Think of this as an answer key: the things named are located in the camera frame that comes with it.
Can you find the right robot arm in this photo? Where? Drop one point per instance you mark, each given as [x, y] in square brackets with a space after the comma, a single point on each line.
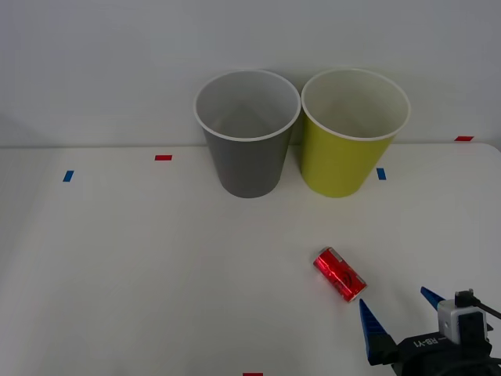
[448, 319]

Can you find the red drink can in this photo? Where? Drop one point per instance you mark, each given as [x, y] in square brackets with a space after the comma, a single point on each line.
[337, 273]

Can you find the grey plastic waste bin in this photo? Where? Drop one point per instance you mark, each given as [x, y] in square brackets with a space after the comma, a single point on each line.
[248, 168]

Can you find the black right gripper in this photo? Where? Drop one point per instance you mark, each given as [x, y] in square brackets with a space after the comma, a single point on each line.
[430, 358]

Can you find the yellow-green plastic waste bin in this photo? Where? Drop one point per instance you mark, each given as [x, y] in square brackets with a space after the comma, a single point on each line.
[338, 164]

